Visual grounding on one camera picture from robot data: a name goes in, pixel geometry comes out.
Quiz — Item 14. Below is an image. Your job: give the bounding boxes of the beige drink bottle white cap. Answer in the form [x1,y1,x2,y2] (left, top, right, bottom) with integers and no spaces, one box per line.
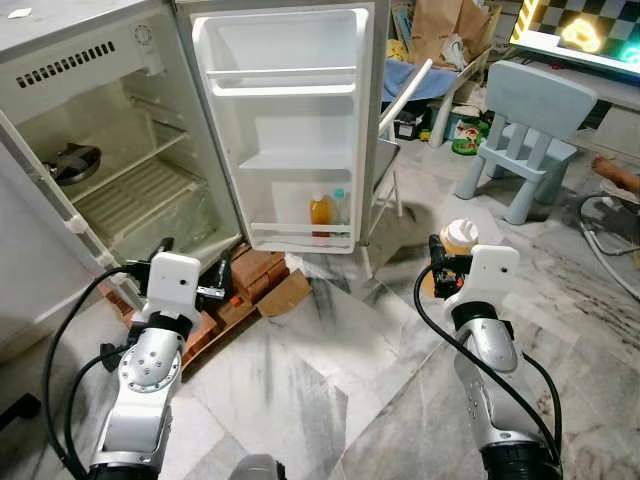
[440,218,481,257]

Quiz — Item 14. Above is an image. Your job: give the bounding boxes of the white slatted fridge shelf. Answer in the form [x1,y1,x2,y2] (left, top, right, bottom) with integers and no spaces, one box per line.
[75,158,208,243]

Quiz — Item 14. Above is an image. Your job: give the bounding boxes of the white fridge door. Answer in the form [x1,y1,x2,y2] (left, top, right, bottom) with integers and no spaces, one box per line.
[175,0,391,257]

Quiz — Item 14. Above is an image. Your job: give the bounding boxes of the white small fridge body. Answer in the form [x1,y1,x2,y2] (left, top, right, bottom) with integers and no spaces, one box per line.
[0,0,251,336]

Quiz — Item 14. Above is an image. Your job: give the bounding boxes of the red brick stack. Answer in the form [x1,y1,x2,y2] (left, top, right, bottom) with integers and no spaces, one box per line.
[108,240,293,366]

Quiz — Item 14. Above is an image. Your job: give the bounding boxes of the brown cardboard piece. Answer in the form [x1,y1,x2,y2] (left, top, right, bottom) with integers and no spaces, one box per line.
[257,270,313,319]

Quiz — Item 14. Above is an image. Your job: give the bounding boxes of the grey metal stand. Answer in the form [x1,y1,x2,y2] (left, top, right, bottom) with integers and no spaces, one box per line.
[360,135,407,281]

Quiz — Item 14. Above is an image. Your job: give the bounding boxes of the clear bottle teal cap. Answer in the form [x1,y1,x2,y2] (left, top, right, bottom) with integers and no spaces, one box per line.
[331,188,352,236]

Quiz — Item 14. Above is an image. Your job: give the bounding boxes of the orange juice bottle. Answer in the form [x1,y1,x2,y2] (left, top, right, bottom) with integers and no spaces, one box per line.
[309,192,334,239]

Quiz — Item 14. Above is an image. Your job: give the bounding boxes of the green printed box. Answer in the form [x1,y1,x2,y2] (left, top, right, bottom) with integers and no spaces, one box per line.
[449,105,492,157]

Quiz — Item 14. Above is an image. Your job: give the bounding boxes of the black cooking pot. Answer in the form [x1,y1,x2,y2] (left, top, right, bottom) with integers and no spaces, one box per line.
[45,143,104,187]

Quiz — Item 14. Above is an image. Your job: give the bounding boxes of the small black box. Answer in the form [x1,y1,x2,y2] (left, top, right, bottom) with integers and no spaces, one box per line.
[394,106,434,142]

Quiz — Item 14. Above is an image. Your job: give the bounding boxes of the white pole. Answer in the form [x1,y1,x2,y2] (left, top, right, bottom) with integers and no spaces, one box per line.
[378,58,435,138]

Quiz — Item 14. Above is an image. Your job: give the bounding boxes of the person's bare foot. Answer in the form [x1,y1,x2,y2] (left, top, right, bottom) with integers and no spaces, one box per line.
[590,153,640,199]

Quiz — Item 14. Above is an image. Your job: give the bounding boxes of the blue cloth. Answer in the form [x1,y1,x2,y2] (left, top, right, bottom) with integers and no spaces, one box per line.
[383,58,459,103]

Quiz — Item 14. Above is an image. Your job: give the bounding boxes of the light blue child chair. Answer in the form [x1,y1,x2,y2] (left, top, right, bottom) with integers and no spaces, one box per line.
[455,60,599,226]

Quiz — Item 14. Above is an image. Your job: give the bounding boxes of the grey robot knee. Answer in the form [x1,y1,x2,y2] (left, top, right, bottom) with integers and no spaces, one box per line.
[228,454,289,480]

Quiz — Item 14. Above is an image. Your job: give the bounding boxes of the white television table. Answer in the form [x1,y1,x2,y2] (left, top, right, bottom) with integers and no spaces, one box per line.
[518,58,640,136]

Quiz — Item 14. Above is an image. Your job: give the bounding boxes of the brown paper bag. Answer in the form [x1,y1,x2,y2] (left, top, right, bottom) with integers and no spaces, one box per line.
[410,0,493,68]

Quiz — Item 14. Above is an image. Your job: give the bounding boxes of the lit television screen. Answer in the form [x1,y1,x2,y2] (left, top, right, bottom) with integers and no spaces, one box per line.
[509,0,640,73]

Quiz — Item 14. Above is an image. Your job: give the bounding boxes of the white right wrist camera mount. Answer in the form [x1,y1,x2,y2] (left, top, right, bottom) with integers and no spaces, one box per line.
[443,244,520,323]

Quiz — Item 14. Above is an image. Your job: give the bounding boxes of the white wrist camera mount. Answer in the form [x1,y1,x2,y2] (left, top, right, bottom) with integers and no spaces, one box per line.
[443,244,520,323]
[146,252,204,323]

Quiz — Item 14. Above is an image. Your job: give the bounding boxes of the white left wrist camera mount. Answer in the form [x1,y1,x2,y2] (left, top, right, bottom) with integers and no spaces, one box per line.
[146,252,204,323]

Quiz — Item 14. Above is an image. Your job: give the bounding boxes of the white wire fridge shelf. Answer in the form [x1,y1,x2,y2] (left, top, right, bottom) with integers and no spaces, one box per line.
[62,128,193,204]

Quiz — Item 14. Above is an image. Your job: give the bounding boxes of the black floor cable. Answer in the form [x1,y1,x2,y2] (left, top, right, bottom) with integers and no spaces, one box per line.
[577,192,640,301]

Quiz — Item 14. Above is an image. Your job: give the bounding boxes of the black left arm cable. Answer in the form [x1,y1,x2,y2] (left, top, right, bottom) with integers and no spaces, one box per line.
[42,262,151,477]

